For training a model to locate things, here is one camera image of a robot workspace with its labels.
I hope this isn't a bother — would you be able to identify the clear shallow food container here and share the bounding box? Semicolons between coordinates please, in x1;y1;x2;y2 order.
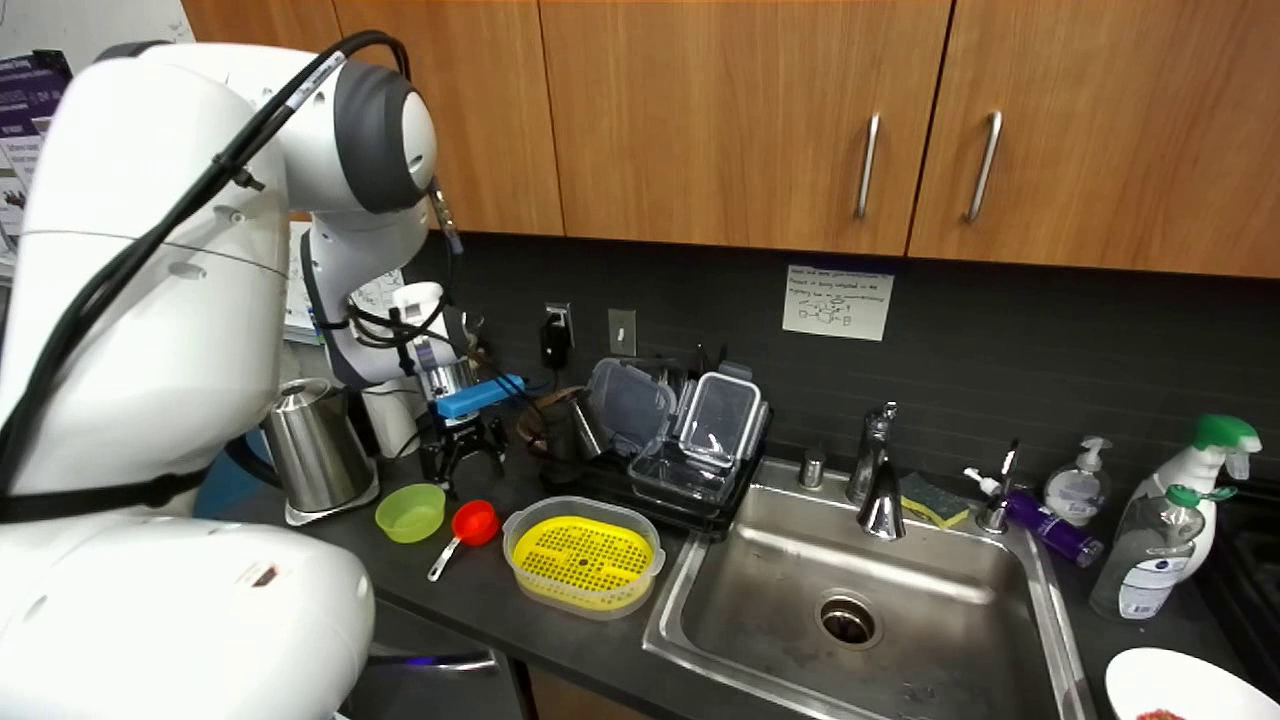
622;434;741;521

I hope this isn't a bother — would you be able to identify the white switch plate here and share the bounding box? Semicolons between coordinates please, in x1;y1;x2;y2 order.
605;305;642;360

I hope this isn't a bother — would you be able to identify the light green plastic bowl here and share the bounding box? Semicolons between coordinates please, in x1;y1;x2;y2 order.
368;481;452;546

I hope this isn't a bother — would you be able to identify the metal cabinet handle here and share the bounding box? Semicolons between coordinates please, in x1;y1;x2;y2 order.
963;104;1009;227
847;108;889;224

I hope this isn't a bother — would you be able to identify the yellow green sponge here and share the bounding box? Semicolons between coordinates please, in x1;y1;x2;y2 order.
897;466;984;532

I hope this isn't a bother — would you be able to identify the black dish rack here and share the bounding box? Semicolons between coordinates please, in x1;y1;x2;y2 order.
506;357;771;540

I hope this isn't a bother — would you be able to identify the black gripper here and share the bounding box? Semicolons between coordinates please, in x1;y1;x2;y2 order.
418;403;514;490

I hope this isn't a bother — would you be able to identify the purple dish brush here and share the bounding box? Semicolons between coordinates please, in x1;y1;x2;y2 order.
1002;489;1107;572

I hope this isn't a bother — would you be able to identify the white ceramic bowl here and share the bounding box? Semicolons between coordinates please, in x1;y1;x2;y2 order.
1098;643;1280;720

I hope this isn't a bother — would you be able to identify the clear round plastic lid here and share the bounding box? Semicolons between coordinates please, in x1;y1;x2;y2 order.
583;351;680;459

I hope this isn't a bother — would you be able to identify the white spray bottle green top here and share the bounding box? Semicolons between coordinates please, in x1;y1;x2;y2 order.
1140;409;1269;581

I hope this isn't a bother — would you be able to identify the white paper sign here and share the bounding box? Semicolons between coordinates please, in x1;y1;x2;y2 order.
780;260;899;342

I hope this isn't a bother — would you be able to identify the chrome faucet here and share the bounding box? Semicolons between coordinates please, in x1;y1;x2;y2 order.
845;394;912;544

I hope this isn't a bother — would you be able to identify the silver bar handle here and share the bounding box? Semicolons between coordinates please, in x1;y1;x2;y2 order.
364;643;500;676

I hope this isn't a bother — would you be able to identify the purple box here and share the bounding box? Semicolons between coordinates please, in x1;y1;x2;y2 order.
0;47;71;253

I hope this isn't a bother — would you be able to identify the stainless steel sink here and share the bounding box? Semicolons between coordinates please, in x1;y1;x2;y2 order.
638;456;1098;720

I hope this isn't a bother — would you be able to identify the clear soap pump bottle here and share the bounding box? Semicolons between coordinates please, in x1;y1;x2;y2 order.
1040;431;1125;532

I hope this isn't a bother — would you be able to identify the red measuring cup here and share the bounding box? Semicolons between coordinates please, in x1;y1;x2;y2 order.
423;494;506;588

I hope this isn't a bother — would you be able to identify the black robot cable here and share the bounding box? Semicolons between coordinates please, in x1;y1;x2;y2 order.
0;29;418;498

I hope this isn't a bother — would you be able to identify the small chrome sink sprayer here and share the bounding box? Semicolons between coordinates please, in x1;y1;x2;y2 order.
960;442;1024;540

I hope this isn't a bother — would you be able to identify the wooden cabinet door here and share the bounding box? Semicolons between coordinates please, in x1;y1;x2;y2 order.
175;0;344;54
906;0;1280;282
328;0;566;238
537;0;956;260

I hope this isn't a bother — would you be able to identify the yellow strainer insert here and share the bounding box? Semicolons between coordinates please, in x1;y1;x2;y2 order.
506;510;650;604

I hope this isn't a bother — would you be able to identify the clear rectangular food container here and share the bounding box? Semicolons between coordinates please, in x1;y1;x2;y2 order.
670;367;771;470

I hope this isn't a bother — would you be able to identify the stainless steel kettle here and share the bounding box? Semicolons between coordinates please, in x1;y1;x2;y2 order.
254;375;384;532

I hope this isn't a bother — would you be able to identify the clear bottle green cap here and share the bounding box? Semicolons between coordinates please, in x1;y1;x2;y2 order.
1088;485;1211;623

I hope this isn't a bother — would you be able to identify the black power plug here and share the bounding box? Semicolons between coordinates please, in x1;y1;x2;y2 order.
537;310;575;371

